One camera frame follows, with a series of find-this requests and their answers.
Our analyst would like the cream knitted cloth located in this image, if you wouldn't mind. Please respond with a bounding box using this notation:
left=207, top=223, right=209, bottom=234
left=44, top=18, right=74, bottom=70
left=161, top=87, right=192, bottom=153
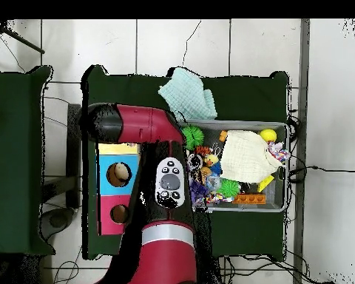
left=220, top=129, right=282, bottom=184

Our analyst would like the shallow wire mesh bin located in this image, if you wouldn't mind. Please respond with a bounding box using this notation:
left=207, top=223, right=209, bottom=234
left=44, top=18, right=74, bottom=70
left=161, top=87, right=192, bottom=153
left=180, top=120, right=288, bottom=212

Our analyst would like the mint green knitted cloth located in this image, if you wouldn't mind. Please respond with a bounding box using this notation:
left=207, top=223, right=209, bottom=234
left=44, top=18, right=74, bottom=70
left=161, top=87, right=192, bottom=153
left=158, top=67, right=219, bottom=122

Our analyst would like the plain yellow ball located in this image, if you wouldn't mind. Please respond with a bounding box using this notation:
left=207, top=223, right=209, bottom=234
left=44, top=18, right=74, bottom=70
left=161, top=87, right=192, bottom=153
left=260, top=128, right=278, bottom=143

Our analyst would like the green spiky ball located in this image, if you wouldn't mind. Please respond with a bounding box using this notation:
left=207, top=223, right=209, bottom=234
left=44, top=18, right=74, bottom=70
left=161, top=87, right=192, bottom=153
left=183, top=125, right=206, bottom=151
left=218, top=179, right=240, bottom=198

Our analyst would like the black cable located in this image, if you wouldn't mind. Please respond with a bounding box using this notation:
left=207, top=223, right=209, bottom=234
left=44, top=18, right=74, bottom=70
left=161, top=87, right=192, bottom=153
left=289, top=164, right=355, bottom=176

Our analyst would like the wooden box with three holes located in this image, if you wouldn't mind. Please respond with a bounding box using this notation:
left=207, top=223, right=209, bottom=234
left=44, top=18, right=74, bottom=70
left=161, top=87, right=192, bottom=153
left=95, top=141, right=144, bottom=236

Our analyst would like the white ball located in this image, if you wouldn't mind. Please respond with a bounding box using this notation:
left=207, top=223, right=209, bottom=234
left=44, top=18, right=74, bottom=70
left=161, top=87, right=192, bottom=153
left=114, top=163, right=131, bottom=181

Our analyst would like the green cloth side table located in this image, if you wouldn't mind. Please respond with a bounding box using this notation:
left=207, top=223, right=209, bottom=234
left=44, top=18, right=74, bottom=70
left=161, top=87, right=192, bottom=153
left=0, top=66, right=54, bottom=257

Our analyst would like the orange plastic tray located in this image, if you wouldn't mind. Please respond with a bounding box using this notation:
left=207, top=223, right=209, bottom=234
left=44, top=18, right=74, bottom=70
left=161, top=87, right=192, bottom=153
left=233, top=194, right=267, bottom=206

